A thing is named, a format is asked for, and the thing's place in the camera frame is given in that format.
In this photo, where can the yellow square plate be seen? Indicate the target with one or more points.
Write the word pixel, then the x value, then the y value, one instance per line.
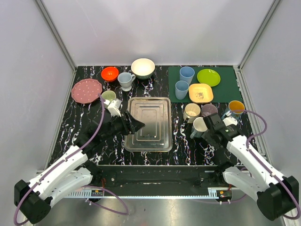
pixel 200 93

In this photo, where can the large white bowl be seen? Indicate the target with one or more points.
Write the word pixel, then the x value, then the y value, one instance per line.
pixel 143 68

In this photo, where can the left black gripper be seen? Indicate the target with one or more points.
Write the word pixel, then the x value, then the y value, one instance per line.
pixel 128 123

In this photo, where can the light blue footed cup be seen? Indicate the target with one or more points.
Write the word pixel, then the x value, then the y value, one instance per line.
pixel 125 79

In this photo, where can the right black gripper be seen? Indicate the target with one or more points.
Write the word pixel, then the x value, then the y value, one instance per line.
pixel 206 135

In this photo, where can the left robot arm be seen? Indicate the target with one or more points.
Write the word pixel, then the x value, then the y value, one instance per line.
pixel 35 198

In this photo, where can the lilac purple mug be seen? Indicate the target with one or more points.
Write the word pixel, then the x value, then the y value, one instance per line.
pixel 208 109

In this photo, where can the blue plastic tumbler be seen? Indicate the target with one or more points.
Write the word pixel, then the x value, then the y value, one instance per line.
pixel 181 89
pixel 186 74

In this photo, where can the right aluminium frame post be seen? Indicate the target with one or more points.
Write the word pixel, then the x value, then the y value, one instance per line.
pixel 275 4

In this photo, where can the aluminium frame post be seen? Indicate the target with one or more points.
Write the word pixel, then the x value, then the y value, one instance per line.
pixel 52 27
pixel 275 4

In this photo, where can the blue plastic tumbler front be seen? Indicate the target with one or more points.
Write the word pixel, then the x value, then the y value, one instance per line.
pixel 181 89

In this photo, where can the blue plastic tumbler rear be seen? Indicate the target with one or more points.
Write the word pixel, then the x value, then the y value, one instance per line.
pixel 186 74

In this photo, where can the left aluminium frame post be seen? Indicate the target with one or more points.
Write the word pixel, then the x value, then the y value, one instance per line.
pixel 52 27

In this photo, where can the orange red bowl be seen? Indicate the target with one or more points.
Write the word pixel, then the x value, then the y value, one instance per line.
pixel 110 73

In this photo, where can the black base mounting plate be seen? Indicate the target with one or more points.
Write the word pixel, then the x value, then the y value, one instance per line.
pixel 155 181

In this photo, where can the cream white mug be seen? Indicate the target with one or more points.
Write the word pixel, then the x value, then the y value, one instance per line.
pixel 191 112

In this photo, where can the silver metal tray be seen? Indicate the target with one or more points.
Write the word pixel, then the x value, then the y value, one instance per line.
pixel 156 135

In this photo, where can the pink dotted plate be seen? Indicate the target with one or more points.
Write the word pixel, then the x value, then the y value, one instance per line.
pixel 86 91

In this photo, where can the grey blue mug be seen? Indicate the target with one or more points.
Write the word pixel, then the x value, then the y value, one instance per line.
pixel 198 128

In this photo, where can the light green mug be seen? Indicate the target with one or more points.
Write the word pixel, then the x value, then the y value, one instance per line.
pixel 109 95

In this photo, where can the grey slotted cable duct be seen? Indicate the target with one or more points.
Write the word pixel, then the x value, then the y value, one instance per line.
pixel 210 193

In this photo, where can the blue butterfly mug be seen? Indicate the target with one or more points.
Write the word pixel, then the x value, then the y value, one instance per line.
pixel 235 109

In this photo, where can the lime green plate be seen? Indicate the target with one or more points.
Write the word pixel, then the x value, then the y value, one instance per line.
pixel 209 77

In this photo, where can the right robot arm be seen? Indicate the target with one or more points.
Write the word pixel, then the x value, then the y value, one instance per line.
pixel 275 194

